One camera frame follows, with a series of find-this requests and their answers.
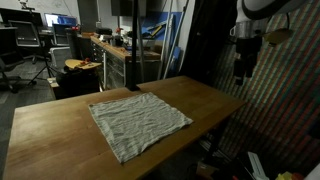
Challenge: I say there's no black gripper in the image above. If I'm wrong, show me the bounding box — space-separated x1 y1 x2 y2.
233 37 262 80

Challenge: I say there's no grey striped towel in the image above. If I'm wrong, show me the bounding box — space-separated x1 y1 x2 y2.
88 93 193 163

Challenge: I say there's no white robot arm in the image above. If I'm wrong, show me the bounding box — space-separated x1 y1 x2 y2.
233 0 309 85

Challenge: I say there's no black vertical pole stand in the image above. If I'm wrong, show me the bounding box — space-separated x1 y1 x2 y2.
128 0 139 91

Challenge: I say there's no wooden top workbench cabinet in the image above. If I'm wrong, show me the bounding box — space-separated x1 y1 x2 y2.
90 36 160 90

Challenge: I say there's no round wooden stool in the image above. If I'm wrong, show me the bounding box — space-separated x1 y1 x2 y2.
65 59 101 70

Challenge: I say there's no lit computer monitor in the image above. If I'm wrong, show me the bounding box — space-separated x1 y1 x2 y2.
45 13 77 27

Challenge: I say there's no grey mesh office chair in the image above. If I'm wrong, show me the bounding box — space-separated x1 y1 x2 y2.
9 20 43 64

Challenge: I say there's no black camera tripod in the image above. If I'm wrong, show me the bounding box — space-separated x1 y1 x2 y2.
28 52 58 85

